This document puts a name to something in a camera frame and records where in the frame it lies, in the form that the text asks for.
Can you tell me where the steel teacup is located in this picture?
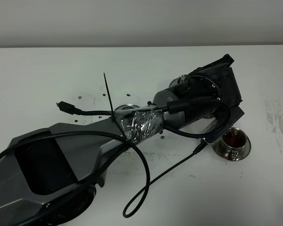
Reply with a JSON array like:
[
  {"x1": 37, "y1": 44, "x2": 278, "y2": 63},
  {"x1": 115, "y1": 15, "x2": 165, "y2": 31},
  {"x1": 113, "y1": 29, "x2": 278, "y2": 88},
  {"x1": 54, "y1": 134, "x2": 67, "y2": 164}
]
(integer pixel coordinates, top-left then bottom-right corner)
[
  {"x1": 176, "y1": 74, "x2": 189, "y2": 84},
  {"x1": 220, "y1": 127, "x2": 247, "y2": 160}
]

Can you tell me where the loose black usb plug cable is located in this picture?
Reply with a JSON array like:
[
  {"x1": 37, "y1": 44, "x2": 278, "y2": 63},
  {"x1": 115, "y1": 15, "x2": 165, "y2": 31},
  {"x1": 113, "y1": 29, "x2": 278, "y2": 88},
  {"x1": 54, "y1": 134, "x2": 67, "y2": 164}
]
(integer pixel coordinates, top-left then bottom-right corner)
[{"x1": 56, "y1": 101, "x2": 170, "y2": 116}]

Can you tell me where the far steel teacup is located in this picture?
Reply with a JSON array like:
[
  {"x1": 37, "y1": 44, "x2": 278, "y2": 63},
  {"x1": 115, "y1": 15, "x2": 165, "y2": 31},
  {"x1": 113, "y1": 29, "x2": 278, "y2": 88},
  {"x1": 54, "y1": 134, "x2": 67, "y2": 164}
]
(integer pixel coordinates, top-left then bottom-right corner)
[{"x1": 176, "y1": 74, "x2": 189, "y2": 84}]

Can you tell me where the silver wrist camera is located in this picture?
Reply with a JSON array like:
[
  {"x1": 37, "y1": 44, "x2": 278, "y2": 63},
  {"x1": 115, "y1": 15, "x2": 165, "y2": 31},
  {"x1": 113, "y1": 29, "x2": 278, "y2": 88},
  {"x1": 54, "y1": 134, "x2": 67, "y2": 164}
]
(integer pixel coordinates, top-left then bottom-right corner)
[{"x1": 204, "y1": 119, "x2": 218, "y2": 133}]

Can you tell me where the near steel saucer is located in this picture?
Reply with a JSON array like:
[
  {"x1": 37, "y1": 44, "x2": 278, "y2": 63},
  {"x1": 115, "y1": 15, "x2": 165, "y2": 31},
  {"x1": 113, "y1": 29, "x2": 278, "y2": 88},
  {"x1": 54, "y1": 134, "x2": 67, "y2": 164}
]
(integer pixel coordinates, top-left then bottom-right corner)
[{"x1": 212, "y1": 127, "x2": 251, "y2": 161}]

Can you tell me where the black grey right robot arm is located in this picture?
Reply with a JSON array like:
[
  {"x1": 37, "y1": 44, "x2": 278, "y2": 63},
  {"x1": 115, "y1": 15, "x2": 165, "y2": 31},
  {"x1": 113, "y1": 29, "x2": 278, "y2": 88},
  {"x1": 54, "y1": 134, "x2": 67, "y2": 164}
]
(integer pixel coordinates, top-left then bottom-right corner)
[{"x1": 0, "y1": 54, "x2": 243, "y2": 226}]

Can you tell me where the near steel teacup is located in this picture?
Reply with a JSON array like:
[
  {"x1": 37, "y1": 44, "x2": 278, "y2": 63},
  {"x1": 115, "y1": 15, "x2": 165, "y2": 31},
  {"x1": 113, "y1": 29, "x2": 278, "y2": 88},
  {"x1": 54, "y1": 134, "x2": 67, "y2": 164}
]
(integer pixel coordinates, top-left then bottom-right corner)
[{"x1": 220, "y1": 127, "x2": 247, "y2": 160}]

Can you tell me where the steel teapot saucer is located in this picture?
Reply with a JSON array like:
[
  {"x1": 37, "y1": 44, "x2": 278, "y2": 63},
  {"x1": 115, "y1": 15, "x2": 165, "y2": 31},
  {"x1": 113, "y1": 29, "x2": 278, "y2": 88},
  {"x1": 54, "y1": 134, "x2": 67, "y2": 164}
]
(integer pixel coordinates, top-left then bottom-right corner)
[{"x1": 115, "y1": 104, "x2": 140, "y2": 111}]

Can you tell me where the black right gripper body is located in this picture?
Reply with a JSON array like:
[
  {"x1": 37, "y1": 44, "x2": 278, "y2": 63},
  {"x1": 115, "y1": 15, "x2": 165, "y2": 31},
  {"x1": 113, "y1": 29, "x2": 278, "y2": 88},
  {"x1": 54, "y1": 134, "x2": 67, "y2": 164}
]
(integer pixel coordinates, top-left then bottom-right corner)
[{"x1": 191, "y1": 54, "x2": 244, "y2": 125}]

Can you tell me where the black zip tie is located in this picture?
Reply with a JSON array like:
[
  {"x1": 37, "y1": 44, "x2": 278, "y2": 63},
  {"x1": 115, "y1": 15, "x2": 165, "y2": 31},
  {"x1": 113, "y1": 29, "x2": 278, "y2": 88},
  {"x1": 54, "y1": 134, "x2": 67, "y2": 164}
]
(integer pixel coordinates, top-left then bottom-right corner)
[{"x1": 103, "y1": 73, "x2": 150, "y2": 188}]

